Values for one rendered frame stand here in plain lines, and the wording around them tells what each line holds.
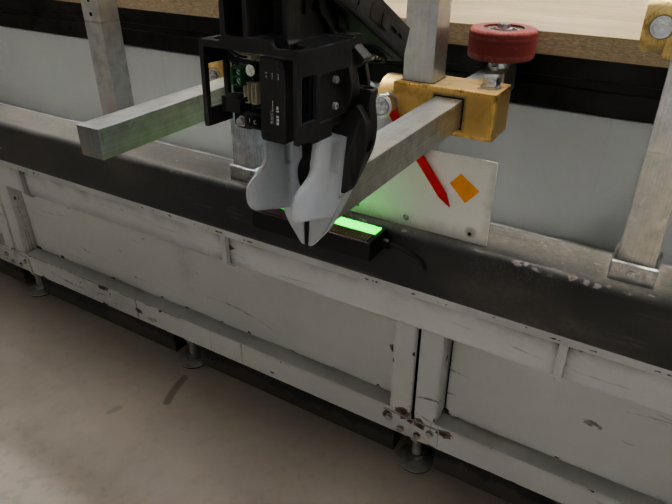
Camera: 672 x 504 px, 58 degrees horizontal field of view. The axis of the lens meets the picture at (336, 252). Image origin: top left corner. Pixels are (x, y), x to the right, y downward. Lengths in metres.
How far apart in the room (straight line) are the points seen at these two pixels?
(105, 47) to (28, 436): 0.93
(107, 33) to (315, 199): 0.63
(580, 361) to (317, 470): 0.73
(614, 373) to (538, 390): 0.36
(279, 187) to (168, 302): 1.17
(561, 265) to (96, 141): 0.48
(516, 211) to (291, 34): 0.62
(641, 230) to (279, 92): 0.42
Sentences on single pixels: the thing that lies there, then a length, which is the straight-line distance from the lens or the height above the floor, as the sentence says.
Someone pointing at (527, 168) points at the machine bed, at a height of 0.71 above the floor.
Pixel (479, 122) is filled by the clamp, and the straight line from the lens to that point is 0.65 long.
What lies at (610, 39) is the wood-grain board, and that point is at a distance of 0.81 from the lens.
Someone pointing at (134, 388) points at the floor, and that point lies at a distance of 1.60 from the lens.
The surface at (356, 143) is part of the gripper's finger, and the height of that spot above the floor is 0.90.
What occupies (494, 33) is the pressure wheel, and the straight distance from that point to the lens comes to 0.76.
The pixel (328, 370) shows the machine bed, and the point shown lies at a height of 0.17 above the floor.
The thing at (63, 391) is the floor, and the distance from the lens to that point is 1.66.
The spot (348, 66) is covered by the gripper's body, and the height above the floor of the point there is 0.95.
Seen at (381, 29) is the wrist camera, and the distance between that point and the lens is 0.43.
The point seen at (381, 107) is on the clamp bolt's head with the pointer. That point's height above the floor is 0.84.
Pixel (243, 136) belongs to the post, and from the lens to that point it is 0.83.
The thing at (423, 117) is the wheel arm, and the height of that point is 0.86.
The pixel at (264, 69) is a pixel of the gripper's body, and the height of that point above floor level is 0.95.
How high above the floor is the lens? 1.03
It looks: 30 degrees down
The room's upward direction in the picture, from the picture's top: straight up
